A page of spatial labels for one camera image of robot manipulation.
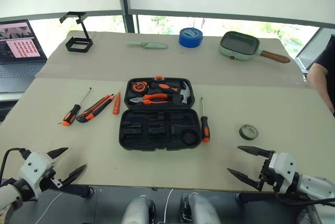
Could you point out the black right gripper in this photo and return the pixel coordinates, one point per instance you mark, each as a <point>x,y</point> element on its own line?
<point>267,174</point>

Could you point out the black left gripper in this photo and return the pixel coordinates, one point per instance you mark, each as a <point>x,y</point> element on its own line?
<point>53,180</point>

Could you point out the orange black utility knife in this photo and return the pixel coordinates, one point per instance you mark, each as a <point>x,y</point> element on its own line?
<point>91,111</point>

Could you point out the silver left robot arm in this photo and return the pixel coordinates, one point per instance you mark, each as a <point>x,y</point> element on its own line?
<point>8,195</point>

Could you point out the black tool case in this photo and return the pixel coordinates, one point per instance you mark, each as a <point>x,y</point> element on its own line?
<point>157,119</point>

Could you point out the dark electrical tape roll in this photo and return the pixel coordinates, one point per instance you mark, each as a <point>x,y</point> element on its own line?
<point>244,137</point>

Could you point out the black table clamp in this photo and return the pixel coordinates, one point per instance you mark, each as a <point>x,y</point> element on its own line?
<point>78,190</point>
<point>254,197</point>

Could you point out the silver rounded robot leg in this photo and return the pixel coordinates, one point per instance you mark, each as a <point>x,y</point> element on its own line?
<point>200,208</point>
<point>138,209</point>

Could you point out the orange test pen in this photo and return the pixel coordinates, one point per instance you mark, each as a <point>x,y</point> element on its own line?
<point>116,106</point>

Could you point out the black laptop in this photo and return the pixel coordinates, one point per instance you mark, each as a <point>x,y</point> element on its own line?
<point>21,72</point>

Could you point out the orange black tape measure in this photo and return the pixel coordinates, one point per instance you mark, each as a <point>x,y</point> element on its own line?
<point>138,87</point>

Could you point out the grey laptop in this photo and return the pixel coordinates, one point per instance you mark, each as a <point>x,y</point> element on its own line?
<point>307,56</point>

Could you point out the person in black shirt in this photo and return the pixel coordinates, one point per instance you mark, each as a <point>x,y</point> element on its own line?
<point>324,61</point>

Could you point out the black metal stand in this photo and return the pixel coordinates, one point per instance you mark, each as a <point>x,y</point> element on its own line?
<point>86,33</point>

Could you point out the blue tape roll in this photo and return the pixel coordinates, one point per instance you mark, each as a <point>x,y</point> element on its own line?
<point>189,42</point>

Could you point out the green sheathed knife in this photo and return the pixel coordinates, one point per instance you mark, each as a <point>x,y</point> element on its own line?
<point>154,45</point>

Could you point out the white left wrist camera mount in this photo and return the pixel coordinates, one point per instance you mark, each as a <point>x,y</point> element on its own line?
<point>35,167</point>

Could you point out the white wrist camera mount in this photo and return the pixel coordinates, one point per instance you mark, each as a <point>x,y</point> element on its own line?
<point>35,167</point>
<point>284,167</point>

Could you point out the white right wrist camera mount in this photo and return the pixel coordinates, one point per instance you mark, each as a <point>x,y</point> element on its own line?
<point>284,167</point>

